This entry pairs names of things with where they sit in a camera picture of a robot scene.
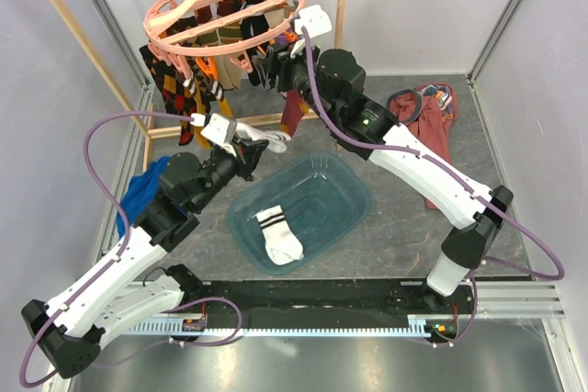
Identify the mustard yellow sock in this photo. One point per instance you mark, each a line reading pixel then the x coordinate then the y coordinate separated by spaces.
pixel 202 106
pixel 209 68

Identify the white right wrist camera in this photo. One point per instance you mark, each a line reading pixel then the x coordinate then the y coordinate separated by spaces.
pixel 310 24

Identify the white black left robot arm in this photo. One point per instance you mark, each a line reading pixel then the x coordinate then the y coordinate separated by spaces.
pixel 74 327

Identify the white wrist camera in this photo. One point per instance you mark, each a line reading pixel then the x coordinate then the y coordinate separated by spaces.
pixel 310 24
pixel 217 129

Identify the blue cloth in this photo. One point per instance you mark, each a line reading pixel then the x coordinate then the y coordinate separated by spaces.
pixel 142 189

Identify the blue translucent plastic basin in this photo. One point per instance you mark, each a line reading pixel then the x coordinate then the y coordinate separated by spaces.
pixel 321 200

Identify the wooden clothes rack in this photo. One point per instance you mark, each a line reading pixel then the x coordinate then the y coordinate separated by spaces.
pixel 92 43

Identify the purple striped sock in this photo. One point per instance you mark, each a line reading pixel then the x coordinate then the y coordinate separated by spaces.
pixel 294 109

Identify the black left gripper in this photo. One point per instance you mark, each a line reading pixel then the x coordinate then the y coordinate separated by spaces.
pixel 248 151

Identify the red garment pile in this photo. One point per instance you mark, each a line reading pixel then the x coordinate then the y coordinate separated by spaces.
pixel 428 111

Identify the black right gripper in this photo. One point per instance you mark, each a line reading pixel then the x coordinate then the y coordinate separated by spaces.
pixel 279 60

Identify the black white striped sock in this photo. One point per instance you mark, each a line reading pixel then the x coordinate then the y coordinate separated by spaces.
pixel 253 26

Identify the argyle black red sock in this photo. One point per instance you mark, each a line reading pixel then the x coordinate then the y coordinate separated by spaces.
pixel 178 93

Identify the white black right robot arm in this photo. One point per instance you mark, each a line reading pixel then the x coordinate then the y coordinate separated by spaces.
pixel 332 84

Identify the pink round clip hanger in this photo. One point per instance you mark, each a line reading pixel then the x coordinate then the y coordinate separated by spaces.
pixel 170 25

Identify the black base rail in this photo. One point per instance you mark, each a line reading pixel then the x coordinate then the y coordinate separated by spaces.
pixel 338 304

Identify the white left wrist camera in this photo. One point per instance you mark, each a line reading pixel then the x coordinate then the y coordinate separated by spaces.
pixel 217 129

